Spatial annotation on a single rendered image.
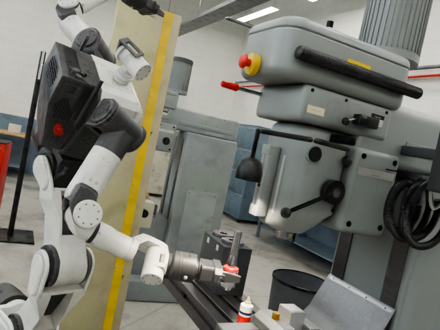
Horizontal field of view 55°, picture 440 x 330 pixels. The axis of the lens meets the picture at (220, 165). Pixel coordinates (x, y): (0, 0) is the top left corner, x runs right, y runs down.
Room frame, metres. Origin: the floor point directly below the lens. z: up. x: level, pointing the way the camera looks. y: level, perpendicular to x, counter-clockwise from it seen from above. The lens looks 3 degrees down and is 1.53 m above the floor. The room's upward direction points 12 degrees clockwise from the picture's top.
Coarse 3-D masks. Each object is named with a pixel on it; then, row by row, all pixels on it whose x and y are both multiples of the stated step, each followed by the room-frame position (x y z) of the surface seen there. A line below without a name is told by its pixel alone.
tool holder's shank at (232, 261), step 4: (236, 232) 1.27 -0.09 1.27; (240, 232) 1.27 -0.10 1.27; (236, 236) 1.27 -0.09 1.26; (240, 236) 1.28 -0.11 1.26; (232, 240) 1.28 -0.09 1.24; (236, 240) 1.27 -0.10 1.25; (240, 240) 1.28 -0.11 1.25; (232, 244) 1.28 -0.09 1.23; (236, 244) 1.27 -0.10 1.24; (232, 248) 1.27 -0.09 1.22; (236, 248) 1.27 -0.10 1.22; (232, 252) 1.27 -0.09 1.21; (236, 252) 1.27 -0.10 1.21; (232, 256) 1.27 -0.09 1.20; (236, 256) 1.28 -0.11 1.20; (228, 260) 1.28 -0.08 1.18; (232, 260) 1.27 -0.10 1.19; (236, 260) 1.28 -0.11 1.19; (228, 264) 1.28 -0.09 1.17; (232, 264) 1.27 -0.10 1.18; (236, 264) 1.28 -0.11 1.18
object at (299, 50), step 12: (300, 48) 1.07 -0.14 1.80; (312, 60) 1.09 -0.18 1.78; (324, 60) 1.10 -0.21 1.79; (336, 60) 1.11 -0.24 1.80; (348, 72) 1.14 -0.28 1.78; (360, 72) 1.15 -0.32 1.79; (372, 72) 1.18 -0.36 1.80; (384, 84) 1.20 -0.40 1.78; (396, 84) 1.22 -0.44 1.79; (408, 84) 1.24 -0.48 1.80; (408, 96) 1.26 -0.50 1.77; (420, 96) 1.27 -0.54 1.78
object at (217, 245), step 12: (204, 240) 1.74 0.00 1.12; (216, 240) 1.64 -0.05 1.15; (228, 240) 1.62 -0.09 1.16; (204, 252) 1.72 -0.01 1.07; (216, 252) 1.62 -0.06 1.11; (228, 252) 1.57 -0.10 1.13; (240, 252) 1.59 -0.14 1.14; (240, 264) 1.59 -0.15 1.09; (216, 288) 1.56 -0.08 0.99; (240, 288) 1.60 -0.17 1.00
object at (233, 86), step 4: (224, 84) 1.26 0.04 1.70; (228, 84) 1.27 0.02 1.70; (232, 84) 1.27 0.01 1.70; (236, 84) 1.28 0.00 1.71; (228, 88) 1.28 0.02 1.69; (232, 88) 1.28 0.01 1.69; (236, 88) 1.28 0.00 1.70; (240, 88) 1.29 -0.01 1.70; (244, 88) 1.30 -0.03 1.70; (248, 92) 1.31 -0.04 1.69; (252, 92) 1.31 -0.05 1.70; (256, 92) 1.32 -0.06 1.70; (260, 92) 1.32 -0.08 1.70
